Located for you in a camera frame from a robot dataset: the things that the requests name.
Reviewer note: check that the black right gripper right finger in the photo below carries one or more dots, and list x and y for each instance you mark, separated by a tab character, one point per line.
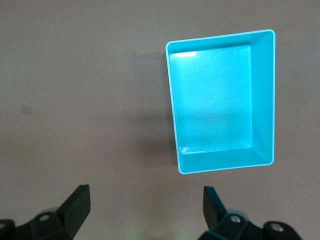
215	212

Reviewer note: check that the blue plastic storage box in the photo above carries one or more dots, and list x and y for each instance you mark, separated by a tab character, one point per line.
212	100

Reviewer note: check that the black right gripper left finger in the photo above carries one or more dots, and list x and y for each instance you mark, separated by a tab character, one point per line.
72	207

